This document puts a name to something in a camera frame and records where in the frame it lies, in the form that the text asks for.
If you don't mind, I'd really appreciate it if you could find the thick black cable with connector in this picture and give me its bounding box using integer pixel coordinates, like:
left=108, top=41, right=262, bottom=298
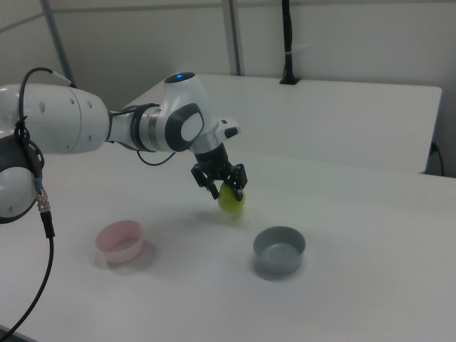
left=0, top=67, right=78, bottom=338

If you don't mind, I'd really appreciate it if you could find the pink plastic bowl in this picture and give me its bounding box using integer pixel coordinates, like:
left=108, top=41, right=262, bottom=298
left=94, top=219, right=145, bottom=264

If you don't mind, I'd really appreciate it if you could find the black clamped pole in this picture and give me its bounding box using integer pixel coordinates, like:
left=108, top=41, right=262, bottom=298
left=279, top=0, right=301, bottom=86

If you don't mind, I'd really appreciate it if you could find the wide grey partition post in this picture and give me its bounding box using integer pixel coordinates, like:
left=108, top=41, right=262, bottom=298
left=221, top=0, right=247, bottom=76

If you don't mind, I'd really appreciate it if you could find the green pear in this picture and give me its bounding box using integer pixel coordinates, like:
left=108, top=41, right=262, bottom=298
left=217, top=182, right=247, bottom=214

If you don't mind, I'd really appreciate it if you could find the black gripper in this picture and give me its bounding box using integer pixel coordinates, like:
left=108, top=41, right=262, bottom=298
left=190, top=141, right=249, bottom=203

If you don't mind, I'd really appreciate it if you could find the grey plastic bowl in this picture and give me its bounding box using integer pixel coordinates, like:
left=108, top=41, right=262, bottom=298
left=253, top=225, right=307, bottom=275

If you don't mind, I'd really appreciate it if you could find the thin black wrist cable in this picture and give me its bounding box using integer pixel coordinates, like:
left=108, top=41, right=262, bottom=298
left=110, top=103, right=178, bottom=167

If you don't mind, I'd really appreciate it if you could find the slim grey partition post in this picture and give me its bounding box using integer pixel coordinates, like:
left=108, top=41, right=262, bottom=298
left=40, top=0, right=78, bottom=88

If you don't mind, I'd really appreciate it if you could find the black wall cable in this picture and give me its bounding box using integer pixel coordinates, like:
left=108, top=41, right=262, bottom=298
left=429, top=141, right=445, bottom=176

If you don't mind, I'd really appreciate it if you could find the white cable tie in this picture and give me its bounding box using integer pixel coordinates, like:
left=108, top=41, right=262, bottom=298
left=286, top=43, right=313, bottom=58

